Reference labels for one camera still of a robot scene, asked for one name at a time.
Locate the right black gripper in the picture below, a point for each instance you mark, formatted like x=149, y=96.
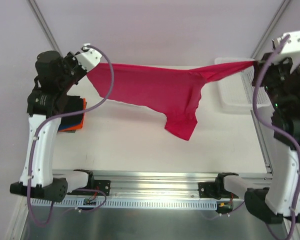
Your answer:
x=261, y=72

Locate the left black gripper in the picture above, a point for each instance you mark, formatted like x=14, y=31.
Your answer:
x=78, y=71

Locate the pink t shirt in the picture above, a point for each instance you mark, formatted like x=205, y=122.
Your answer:
x=176, y=93

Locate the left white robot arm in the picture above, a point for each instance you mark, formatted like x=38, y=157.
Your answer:
x=49, y=98

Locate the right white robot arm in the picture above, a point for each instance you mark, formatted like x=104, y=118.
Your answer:
x=281, y=200

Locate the black folded t shirt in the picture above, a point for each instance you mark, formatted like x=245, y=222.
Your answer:
x=74, y=104

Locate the white plastic basket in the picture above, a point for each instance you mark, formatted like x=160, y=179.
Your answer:
x=236, y=91

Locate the blue folded t shirt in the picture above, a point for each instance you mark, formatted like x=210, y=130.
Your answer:
x=62, y=127

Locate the orange folded t shirt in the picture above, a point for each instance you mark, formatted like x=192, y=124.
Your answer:
x=79, y=126

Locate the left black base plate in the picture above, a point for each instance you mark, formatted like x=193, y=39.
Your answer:
x=94, y=184

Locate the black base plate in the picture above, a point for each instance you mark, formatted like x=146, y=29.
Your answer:
x=210, y=190
x=94, y=184

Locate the aluminium mounting rail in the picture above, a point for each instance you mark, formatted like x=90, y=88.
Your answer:
x=154, y=185

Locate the white slotted cable duct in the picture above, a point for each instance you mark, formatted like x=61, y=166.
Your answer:
x=126, y=203

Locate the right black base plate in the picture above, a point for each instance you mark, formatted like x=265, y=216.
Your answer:
x=210, y=190

